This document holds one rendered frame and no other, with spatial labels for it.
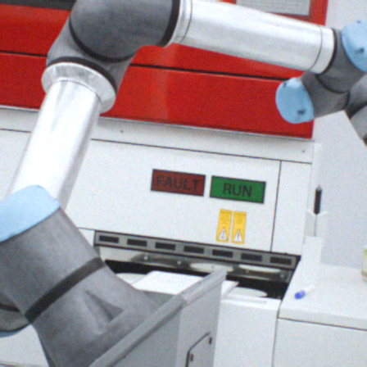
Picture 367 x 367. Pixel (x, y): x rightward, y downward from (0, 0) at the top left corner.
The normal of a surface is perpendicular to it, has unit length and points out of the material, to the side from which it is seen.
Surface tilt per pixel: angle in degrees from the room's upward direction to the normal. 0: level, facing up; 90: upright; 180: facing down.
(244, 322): 90
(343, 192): 90
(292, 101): 108
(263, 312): 90
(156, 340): 90
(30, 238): 74
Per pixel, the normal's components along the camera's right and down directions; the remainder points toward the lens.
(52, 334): -0.64, 0.01
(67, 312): -0.34, -0.25
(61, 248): 0.41, -0.45
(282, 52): 0.20, 0.61
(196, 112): -0.16, 0.04
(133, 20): 0.06, 0.31
